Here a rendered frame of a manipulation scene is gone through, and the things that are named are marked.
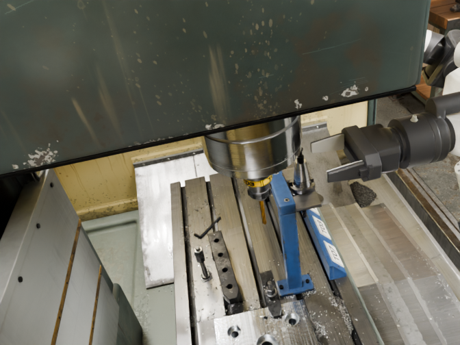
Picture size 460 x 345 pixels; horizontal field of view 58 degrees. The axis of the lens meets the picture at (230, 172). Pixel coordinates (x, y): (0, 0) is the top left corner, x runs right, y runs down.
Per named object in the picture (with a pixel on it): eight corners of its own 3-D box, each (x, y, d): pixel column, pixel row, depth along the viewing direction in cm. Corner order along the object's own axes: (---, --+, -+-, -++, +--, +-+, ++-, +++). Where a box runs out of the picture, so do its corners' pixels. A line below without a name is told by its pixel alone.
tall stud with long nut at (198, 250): (210, 272, 126) (201, 243, 118) (211, 278, 124) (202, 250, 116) (201, 274, 126) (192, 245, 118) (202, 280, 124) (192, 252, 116)
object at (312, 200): (320, 192, 101) (319, 189, 100) (326, 206, 96) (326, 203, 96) (291, 198, 100) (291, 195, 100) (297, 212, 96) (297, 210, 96)
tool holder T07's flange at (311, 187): (288, 184, 106) (287, 176, 104) (311, 181, 106) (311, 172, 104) (292, 200, 101) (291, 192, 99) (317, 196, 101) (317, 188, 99)
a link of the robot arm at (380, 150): (340, 111, 73) (406, 96, 73) (340, 155, 79) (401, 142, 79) (369, 150, 63) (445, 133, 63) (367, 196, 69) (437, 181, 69)
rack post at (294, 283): (309, 275, 119) (303, 198, 101) (314, 290, 115) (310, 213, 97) (275, 283, 119) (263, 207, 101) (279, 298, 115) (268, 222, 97)
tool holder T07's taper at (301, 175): (291, 179, 104) (289, 157, 100) (309, 175, 103) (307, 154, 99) (294, 189, 100) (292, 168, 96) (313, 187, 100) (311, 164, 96)
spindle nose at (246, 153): (197, 139, 73) (181, 77, 66) (282, 116, 75) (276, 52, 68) (218, 193, 60) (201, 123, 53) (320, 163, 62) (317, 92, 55)
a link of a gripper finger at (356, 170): (326, 168, 67) (363, 159, 67) (326, 183, 69) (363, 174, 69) (329, 173, 65) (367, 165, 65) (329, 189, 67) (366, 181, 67)
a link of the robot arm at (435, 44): (410, 57, 132) (451, 72, 131) (410, 73, 126) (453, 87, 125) (430, 25, 123) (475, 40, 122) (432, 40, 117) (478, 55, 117)
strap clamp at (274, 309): (274, 294, 116) (270, 259, 107) (286, 336, 105) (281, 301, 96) (263, 296, 116) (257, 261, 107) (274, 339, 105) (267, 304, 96)
